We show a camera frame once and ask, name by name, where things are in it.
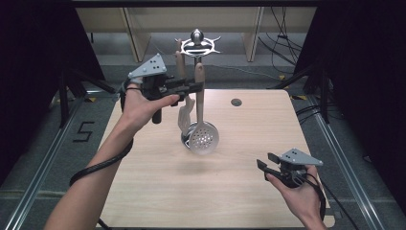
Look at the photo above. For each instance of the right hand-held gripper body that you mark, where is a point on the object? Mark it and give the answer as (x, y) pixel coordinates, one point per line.
(300, 158)

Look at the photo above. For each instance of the person's right hand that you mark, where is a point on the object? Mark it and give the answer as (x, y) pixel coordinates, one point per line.
(303, 201)

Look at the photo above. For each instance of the person's left hand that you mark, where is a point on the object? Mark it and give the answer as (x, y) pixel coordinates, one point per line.
(137, 111)

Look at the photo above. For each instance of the beige perforated skimmer spoon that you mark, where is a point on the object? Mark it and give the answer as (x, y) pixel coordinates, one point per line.
(204, 137)

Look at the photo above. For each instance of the aluminium floor rail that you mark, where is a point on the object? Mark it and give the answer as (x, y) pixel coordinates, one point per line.
(38, 179)
(344, 166)

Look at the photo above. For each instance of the dark curtain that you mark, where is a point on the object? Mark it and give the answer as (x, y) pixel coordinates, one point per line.
(370, 80)
(28, 80)

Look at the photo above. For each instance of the light wooden furniture frame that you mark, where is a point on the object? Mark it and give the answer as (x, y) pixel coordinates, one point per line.
(137, 35)

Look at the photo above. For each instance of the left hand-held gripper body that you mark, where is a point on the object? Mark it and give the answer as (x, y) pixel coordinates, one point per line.
(153, 68)

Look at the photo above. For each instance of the round grey table grommet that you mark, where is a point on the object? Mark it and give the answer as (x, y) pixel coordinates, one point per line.
(236, 102)

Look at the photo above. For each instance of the beige solid spatula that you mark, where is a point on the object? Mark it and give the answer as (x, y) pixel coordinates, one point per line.
(180, 64)

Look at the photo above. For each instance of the steel utensil rack stand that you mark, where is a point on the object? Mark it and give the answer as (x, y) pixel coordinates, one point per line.
(197, 36)

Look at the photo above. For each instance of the black metal stand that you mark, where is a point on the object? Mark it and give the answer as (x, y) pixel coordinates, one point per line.
(63, 96)
(324, 96)

